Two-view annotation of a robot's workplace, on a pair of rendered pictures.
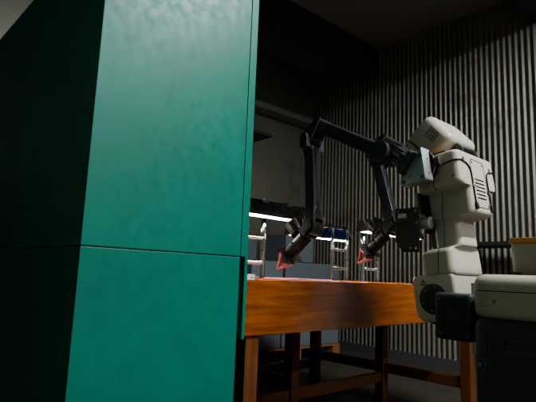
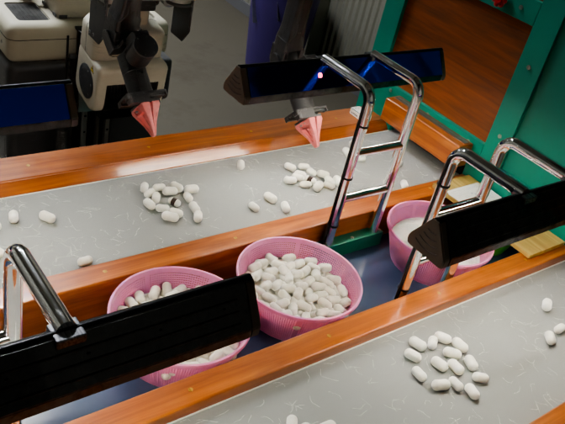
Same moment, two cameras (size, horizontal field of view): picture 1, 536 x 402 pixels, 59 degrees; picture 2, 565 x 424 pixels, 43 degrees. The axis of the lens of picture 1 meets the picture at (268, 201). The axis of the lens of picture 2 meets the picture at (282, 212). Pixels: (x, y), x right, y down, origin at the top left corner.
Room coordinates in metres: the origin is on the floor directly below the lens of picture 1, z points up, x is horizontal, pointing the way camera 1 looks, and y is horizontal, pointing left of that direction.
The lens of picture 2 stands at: (3.73, -0.13, 1.67)
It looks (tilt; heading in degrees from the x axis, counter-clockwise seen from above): 33 degrees down; 179
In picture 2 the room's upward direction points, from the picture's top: 14 degrees clockwise
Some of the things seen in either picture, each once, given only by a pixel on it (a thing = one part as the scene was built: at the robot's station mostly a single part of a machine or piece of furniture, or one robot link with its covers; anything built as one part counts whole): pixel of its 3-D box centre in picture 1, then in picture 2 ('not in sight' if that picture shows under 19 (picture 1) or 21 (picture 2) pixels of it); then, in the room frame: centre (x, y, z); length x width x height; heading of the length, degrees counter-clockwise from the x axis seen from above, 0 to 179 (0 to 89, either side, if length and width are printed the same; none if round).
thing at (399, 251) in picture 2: not in sight; (435, 246); (2.25, 0.28, 0.72); 0.27 x 0.27 x 0.10
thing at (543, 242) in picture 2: not in sight; (496, 213); (2.10, 0.44, 0.77); 0.33 x 0.15 x 0.01; 43
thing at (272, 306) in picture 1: (380, 303); (106, 188); (2.26, -0.54, 0.67); 1.81 x 0.12 x 0.19; 133
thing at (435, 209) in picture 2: not in sight; (475, 253); (2.51, 0.29, 0.90); 0.20 x 0.19 x 0.45; 133
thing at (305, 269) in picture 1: (270, 295); not in sight; (4.81, -0.07, 0.58); 1.18 x 0.78 x 1.16; 131
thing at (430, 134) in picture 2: not in sight; (425, 129); (1.82, 0.25, 0.83); 0.30 x 0.06 x 0.07; 43
